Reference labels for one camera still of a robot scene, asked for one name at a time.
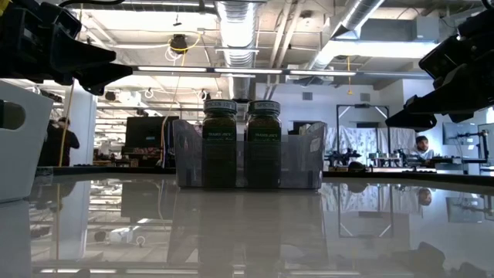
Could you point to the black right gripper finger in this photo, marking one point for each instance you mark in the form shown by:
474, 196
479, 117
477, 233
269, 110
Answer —
413, 119
463, 92

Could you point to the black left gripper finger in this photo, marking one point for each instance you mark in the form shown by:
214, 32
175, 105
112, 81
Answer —
81, 56
108, 77

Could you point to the glass oregano jar green label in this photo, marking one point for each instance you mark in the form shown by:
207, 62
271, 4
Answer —
264, 131
220, 131

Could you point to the black round hanging device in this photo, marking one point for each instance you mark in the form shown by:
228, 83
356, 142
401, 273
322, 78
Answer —
110, 95

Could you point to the person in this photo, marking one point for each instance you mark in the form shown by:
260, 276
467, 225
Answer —
58, 146
422, 148

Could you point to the computer monitor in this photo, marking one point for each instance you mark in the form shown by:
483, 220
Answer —
459, 133

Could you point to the white patterned curtain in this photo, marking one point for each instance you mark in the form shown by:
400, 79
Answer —
370, 139

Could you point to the white building column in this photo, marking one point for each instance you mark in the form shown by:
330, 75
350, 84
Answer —
86, 127

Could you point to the large black screen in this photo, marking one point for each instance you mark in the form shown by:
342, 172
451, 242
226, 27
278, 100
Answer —
150, 133

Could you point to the white plastic bin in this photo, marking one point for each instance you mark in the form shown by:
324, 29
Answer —
23, 162

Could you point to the grey translucent plastic bin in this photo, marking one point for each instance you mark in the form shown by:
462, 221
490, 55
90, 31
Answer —
297, 162

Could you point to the long ceiling light strip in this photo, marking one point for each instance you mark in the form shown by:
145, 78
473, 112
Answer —
251, 70

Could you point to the black metal workstation frame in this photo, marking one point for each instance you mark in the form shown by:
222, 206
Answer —
363, 105

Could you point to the black ceiling camera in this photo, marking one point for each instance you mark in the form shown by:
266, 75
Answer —
178, 43

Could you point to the black metal table frame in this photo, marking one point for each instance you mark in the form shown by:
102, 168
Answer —
116, 169

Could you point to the silver ceiling air duct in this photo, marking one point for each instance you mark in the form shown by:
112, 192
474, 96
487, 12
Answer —
237, 38

